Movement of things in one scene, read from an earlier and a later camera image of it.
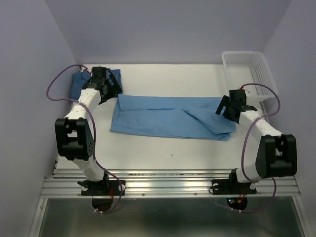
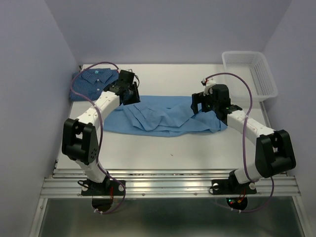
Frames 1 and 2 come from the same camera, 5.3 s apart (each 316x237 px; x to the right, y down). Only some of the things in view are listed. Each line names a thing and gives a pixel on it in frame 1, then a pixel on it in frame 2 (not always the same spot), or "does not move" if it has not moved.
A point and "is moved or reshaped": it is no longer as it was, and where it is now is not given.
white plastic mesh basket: [249, 70] does not move
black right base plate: [223, 187] does not move
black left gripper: [114, 89] to [136, 98]
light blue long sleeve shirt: [170, 116] is moved or reshaped
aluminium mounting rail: [166, 183] does not move
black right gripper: [224, 101] to [199, 98]
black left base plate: [105, 187] does not move
